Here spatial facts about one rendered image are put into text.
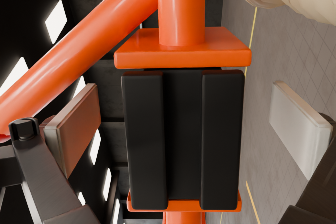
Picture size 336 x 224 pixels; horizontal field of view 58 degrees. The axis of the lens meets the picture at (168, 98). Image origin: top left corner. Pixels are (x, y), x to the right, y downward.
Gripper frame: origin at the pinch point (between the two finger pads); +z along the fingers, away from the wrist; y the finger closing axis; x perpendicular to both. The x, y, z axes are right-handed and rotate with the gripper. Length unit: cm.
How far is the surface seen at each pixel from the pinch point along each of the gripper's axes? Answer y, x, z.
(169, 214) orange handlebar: -0.9, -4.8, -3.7
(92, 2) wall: -263, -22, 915
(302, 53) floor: 123, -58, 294
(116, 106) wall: -259, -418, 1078
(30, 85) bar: -8.5, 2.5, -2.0
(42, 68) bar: -7.7, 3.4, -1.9
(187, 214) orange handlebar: 0.1, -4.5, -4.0
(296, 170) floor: 123, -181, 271
